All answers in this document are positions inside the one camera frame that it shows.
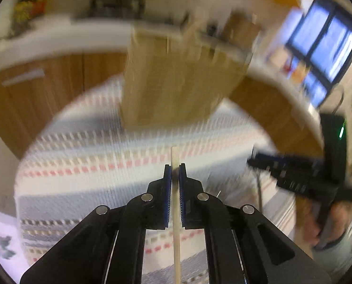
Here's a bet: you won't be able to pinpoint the dark-framed window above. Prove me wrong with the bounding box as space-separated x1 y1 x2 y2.
284 0 352 107

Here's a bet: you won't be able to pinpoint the person's right hand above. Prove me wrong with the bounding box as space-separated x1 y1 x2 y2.
304 200 352 248

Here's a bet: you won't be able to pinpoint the black gas stove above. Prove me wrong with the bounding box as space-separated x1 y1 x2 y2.
89 0 147 18

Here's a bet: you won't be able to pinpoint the striped woven tablecloth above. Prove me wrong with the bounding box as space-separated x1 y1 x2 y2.
14 75 298 284

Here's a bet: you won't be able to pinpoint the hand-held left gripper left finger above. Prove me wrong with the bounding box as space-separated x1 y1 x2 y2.
20 163 174 284

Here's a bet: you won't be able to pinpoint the wooden chopstick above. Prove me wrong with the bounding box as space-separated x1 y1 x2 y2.
170 146 182 284

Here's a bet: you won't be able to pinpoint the silver drawer handle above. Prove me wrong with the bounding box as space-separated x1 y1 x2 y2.
2 69 45 87

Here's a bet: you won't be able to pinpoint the yellow plastic utensil basket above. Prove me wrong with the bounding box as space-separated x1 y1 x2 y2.
120 12 253 131

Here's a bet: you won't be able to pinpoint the white kitchen countertop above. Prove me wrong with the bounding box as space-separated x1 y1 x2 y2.
0 15 321 125

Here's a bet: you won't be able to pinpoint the wooden base cabinets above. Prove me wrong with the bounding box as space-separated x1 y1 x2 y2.
0 52 324 160

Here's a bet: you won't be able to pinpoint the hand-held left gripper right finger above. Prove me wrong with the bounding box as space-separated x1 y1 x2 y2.
178 163 332 284

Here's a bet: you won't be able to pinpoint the black ladle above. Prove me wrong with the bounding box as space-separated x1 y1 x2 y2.
254 166 265 213

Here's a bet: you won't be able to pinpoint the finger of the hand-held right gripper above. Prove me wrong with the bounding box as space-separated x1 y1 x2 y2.
247 152 325 173
271 169 352 202

